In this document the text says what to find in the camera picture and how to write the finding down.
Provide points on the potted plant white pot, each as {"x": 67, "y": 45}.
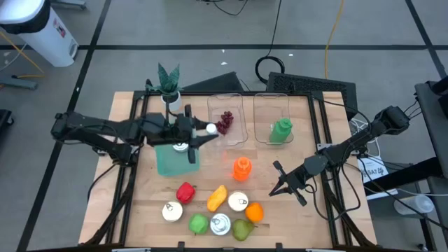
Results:
{"x": 169, "y": 82}

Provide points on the green bell pepper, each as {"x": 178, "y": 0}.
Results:
{"x": 199, "y": 224}

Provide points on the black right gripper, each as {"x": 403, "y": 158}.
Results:
{"x": 302, "y": 175}

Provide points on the white labelled box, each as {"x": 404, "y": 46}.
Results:
{"x": 372, "y": 171}

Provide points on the grey metal bar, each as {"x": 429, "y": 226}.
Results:
{"x": 70, "y": 4}

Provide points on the red bell pepper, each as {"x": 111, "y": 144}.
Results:
{"x": 185, "y": 192}

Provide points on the red grapes bunch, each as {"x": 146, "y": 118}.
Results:
{"x": 225, "y": 120}

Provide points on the black beam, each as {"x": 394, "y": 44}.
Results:
{"x": 413, "y": 175}

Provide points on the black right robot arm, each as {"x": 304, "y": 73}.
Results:
{"x": 353, "y": 143}

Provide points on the green plastic bottle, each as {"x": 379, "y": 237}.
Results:
{"x": 280, "y": 131}

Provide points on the pale lid tin can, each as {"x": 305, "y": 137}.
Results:
{"x": 172, "y": 211}

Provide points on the white trash bin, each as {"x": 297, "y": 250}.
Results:
{"x": 52, "y": 38}

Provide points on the olive label tuna can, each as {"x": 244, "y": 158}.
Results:
{"x": 220, "y": 224}
{"x": 180, "y": 148}

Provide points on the dark grey cart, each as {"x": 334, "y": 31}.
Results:
{"x": 430, "y": 115}

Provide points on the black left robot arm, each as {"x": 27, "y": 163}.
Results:
{"x": 91, "y": 124}

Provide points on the orange fruit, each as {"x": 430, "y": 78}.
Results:
{"x": 254, "y": 212}

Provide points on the teal plastic tray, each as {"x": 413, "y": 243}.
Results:
{"x": 175, "y": 164}

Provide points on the grey stand foot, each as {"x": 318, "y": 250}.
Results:
{"x": 21, "y": 84}

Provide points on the clear plastic container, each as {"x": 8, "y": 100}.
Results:
{"x": 269, "y": 105}
{"x": 238, "y": 105}

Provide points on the blue label tin can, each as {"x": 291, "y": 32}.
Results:
{"x": 238, "y": 201}

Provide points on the orange plastic bottle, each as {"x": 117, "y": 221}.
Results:
{"x": 242, "y": 169}

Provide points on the black flat panel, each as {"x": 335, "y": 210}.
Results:
{"x": 217, "y": 84}

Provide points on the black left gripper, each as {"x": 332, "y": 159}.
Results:
{"x": 168, "y": 131}

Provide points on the yellow banana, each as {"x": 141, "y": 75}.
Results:
{"x": 217, "y": 198}

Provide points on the black floor object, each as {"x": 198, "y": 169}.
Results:
{"x": 4, "y": 119}

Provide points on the translucent bottle on floor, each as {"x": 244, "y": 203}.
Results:
{"x": 416, "y": 204}

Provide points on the black perforated panel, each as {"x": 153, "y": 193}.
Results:
{"x": 315, "y": 84}

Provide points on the green pear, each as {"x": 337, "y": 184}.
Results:
{"x": 242, "y": 230}

